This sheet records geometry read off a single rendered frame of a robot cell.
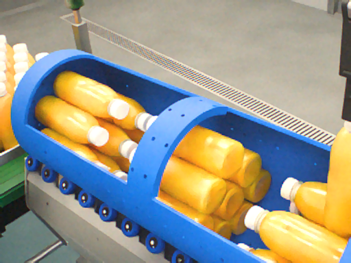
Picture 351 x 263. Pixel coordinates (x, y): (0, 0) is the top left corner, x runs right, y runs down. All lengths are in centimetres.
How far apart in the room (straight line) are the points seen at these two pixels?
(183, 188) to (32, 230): 181
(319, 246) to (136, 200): 34
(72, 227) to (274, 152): 54
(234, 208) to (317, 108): 242
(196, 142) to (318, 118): 237
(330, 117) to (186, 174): 242
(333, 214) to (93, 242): 63
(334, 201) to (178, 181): 29
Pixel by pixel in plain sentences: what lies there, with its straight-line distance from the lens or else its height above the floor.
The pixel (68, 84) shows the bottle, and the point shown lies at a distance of 116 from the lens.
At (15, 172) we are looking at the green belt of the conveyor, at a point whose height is 90.
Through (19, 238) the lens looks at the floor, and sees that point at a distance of 262.
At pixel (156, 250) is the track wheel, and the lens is 101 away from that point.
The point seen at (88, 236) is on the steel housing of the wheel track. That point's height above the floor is 87.
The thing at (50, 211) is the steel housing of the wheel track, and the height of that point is 86.
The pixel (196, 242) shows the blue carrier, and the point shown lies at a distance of 82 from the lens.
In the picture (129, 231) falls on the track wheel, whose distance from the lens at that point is 106.
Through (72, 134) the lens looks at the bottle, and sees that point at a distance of 110.
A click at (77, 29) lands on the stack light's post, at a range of 176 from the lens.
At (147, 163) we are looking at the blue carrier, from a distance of 86.
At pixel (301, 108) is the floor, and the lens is 332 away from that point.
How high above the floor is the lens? 169
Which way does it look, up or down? 36 degrees down
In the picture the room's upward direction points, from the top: 3 degrees counter-clockwise
